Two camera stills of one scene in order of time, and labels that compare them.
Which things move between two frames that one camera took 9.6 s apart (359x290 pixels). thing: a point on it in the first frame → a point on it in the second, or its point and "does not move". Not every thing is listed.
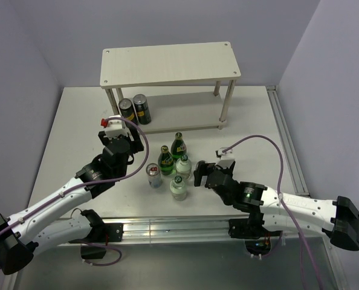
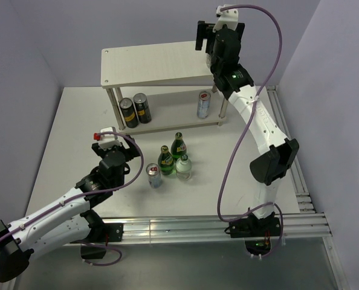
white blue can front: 153,171 does not move
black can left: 127,110 does not move
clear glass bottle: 183,168 does not move
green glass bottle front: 165,161 does not move
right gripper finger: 201,170 → 205,31
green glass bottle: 178,147 does not move
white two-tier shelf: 188,86 does not move
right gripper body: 212,166 → 214,66
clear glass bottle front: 177,189 → 208,61
